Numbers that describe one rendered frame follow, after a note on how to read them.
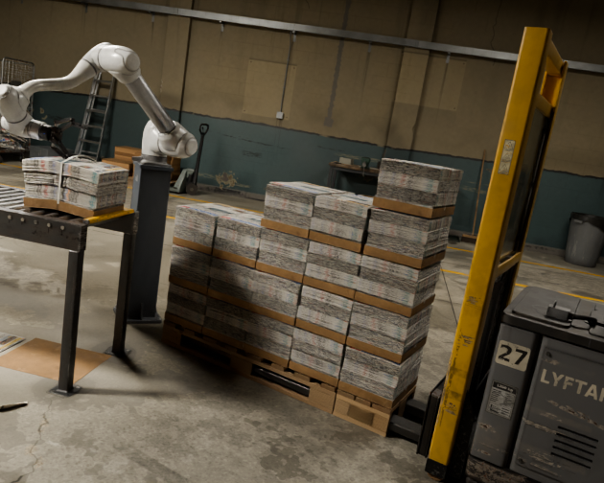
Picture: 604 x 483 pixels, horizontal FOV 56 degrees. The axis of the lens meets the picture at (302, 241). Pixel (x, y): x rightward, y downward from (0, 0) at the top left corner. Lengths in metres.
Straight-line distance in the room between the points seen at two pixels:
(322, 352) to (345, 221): 0.67
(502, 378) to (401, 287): 0.59
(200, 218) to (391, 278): 1.14
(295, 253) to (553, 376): 1.29
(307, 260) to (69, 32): 9.11
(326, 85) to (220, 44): 1.95
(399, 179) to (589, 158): 7.54
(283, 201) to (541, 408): 1.49
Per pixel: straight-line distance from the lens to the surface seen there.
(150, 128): 3.57
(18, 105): 2.97
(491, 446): 2.56
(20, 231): 2.82
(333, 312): 2.81
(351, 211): 2.69
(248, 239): 3.00
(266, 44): 10.00
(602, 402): 2.43
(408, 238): 2.59
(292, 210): 2.84
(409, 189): 2.58
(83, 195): 2.79
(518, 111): 2.29
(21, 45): 11.93
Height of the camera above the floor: 1.37
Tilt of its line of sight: 11 degrees down
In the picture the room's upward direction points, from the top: 9 degrees clockwise
